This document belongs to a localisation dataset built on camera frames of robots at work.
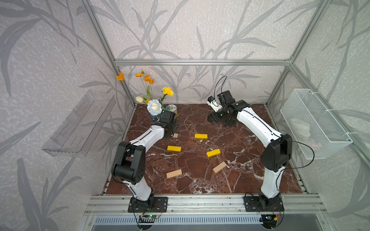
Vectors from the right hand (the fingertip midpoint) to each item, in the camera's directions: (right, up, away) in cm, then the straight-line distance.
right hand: (213, 114), depth 88 cm
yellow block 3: (+1, -25, +4) cm, 25 cm away
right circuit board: (+27, -55, -14) cm, 63 cm away
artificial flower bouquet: (-33, +4, -14) cm, 36 cm away
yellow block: (-6, -15, +11) cm, 20 cm away
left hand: (-25, -9, +6) cm, 27 cm away
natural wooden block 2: (+4, -32, -2) cm, 32 cm away
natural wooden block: (-26, -15, +13) cm, 32 cm away
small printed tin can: (-28, +5, +19) cm, 35 cm away
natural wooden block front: (-24, -35, -4) cm, 43 cm away
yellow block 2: (-25, -22, +5) cm, 34 cm away
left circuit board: (-33, -51, -18) cm, 63 cm away
